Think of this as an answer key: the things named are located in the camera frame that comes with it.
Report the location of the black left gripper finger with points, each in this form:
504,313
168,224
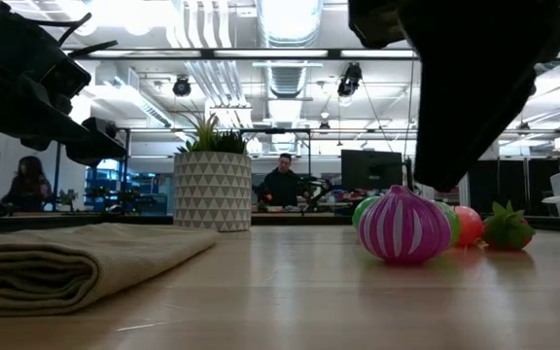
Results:
97,143
46,124

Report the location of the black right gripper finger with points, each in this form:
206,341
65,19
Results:
374,22
474,97

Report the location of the black background robot arm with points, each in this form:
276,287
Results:
319,189

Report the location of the blue background shelves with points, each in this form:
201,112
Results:
115,189

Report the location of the person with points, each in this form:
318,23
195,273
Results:
282,187
29,185

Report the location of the black hanging spotlight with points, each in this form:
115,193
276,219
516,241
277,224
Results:
349,80
181,86

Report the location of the black partition panels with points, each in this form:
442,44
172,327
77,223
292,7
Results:
513,187

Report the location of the green spiky plant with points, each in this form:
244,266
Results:
212,138

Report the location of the folded beige cloth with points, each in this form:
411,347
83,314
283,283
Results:
66,262

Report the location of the triangle patterned plant pot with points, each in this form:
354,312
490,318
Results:
212,192

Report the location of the black computer monitor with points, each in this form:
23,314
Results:
371,169

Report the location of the light green toy cabbage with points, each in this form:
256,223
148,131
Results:
453,223

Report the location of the red toy strawberry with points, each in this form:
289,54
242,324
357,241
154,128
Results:
506,228

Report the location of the purple striped toy onion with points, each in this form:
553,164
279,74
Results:
401,228

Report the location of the dark green toy vegetable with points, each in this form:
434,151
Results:
363,210

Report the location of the black table border rail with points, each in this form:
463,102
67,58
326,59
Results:
66,221

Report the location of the black rig frame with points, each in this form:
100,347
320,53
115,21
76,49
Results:
260,53

